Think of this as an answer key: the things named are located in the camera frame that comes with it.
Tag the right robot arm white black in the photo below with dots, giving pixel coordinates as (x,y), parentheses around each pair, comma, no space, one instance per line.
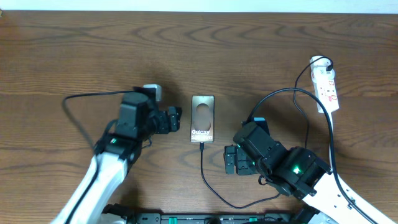
(296,172)

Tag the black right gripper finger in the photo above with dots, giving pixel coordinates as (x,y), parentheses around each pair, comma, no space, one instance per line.
(230,166)
(230,152)

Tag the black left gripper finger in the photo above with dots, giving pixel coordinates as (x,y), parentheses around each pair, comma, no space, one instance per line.
(175,112)
(174,125)

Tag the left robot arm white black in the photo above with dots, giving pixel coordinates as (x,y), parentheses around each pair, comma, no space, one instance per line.
(116,151)

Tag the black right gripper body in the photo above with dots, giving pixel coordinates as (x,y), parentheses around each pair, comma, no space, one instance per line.
(245,164)

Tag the gold Galaxy smartphone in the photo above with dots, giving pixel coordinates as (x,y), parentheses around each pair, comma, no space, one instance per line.
(202,118)

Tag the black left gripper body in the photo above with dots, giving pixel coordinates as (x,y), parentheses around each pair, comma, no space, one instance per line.
(171,119)

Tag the white red power strip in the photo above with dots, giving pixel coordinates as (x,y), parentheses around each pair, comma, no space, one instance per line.
(323,78)

